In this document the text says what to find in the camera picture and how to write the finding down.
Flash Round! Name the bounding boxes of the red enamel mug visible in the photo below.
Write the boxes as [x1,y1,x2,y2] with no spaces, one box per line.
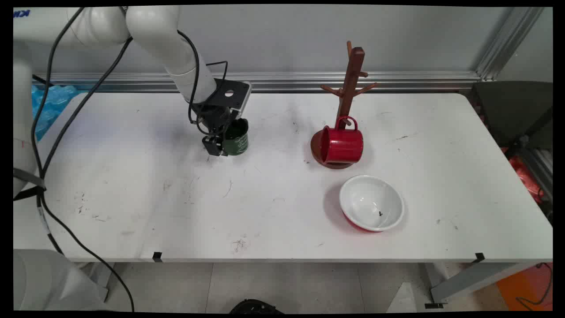
[320,116,365,167]

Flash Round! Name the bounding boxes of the blue plastic bubble wrap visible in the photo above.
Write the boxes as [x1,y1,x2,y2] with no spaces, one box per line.
[31,85,81,142]

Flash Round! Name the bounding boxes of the white bowl with red outside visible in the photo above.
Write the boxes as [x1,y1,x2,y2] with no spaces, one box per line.
[339,175,405,233]

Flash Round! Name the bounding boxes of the slanted aluminium frame post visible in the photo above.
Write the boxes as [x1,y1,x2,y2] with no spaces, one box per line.
[475,6,546,81]

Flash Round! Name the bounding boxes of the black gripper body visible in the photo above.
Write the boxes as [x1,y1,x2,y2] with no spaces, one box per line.
[192,102,233,139]

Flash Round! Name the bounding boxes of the red plastic bag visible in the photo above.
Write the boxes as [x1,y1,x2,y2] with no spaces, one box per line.
[501,148,546,204]

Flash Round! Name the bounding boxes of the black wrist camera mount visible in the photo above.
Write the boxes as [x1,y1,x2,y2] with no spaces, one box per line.
[207,79,252,121]

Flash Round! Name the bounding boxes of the orange floor mat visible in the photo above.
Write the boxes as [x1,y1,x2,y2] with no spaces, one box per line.
[496,263,553,311]

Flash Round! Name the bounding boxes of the grey velcro cable strap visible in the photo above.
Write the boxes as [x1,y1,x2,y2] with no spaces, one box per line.
[13,168,47,201]

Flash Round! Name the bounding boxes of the dark green enamel mug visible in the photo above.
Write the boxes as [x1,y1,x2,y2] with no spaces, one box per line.
[222,118,249,156]

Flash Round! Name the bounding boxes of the low aluminium frame rail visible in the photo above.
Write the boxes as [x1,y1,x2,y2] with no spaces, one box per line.
[519,148,553,200]

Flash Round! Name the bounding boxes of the thin black floor cable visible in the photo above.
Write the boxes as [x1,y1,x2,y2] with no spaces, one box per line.
[515,263,553,307]

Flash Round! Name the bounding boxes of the brown wooden mug tree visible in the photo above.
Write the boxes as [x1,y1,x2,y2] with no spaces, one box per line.
[310,41,379,170]

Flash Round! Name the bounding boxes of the horizontal aluminium frame rail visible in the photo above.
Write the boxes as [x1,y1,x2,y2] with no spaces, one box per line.
[33,72,482,93]

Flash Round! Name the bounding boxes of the grey table leg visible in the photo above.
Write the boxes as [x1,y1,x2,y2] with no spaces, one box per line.
[73,262,116,303]
[425,262,537,305]

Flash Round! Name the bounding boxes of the black round floor object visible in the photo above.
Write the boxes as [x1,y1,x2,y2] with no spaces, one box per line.
[230,299,284,314]

